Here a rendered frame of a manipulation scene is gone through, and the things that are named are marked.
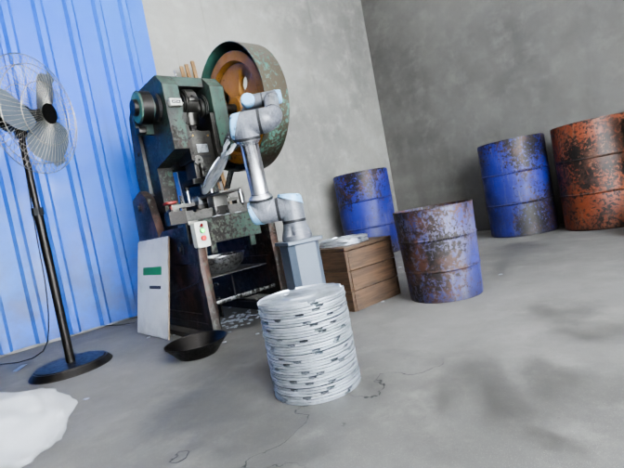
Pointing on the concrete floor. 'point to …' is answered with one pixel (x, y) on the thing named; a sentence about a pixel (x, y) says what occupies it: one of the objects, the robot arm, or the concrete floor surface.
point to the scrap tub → (440, 252)
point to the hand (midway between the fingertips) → (225, 153)
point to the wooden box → (363, 271)
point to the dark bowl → (196, 344)
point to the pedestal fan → (12, 110)
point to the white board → (154, 288)
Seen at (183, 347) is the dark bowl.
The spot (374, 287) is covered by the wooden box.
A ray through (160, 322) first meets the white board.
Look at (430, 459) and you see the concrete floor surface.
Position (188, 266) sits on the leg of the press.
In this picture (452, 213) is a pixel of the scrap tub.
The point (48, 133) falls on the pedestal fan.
